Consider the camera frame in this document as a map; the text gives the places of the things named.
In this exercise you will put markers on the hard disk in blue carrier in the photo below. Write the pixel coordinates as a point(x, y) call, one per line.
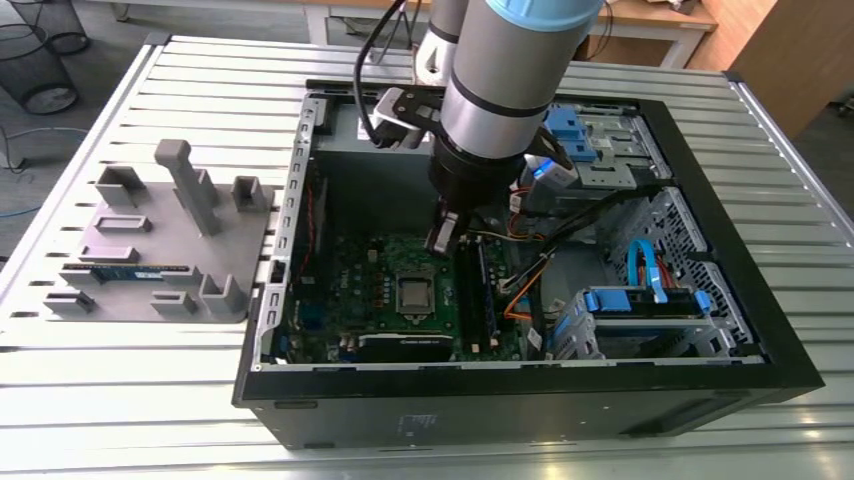
point(607, 300)

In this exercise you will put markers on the RAM stick blue label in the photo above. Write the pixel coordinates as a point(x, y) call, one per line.
point(127, 274)

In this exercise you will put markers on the black RAM slot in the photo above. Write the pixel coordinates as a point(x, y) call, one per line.
point(468, 300)
point(487, 295)

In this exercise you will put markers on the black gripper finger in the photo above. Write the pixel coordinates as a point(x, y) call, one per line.
point(443, 235)

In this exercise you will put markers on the grey metal disk bay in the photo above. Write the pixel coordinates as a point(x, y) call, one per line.
point(654, 324)

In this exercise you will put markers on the wooden desk white legs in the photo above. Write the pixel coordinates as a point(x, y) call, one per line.
point(667, 20)

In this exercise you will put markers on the black mesh wastebasket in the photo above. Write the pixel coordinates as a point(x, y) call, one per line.
point(69, 45)
point(33, 70)

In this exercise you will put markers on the green motherboard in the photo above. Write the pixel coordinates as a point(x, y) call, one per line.
point(374, 260)

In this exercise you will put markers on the black graphics card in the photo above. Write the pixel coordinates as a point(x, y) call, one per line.
point(400, 348)

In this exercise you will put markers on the wooden cabinet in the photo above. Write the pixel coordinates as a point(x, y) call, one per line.
point(794, 60)

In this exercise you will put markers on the silver CPU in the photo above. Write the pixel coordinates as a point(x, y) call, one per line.
point(418, 294)

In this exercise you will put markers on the black PC case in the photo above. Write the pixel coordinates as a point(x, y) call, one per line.
point(467, 410)

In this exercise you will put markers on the grey power supply unit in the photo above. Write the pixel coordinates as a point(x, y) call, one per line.
point(340, 130)

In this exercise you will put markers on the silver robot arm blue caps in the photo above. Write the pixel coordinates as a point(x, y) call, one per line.
point(500, 75)

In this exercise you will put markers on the grey parts rack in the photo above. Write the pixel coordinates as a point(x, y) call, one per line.
point(174, 250)

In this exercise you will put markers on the blue plastic disk carrier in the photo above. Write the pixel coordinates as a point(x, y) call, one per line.
point(583, 150)
point(567, 122)

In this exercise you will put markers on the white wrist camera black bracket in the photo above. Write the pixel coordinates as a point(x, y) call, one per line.
point(387, 107)

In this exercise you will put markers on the CPU socket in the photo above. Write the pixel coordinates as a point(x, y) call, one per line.
point(419, 315)

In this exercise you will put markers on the grey metal drive cage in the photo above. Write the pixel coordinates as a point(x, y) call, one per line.
point(614, 177)

